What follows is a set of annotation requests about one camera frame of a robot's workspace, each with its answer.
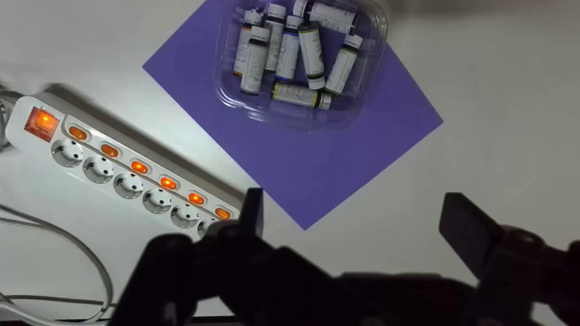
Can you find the clear plastic container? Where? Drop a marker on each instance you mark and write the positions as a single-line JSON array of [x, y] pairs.
[[243, 105]]

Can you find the white tube with dark cap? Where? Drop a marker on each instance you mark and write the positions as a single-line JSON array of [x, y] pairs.
[[243, 45], [343, 65], [274, 36], [312, 54], [299, 7], [332, 16], [299, 94], [254, 59], [289, 52]]

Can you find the purple paper sheet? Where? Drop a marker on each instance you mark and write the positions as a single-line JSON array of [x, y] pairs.
[[314, 163]]

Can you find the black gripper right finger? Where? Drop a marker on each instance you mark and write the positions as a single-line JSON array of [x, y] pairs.
[[513, 259]]

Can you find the white six-socket power strip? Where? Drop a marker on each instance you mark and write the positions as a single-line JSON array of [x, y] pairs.
[[120, 163]]

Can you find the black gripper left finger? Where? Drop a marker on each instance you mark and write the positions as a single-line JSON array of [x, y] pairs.
[[200, 271]]

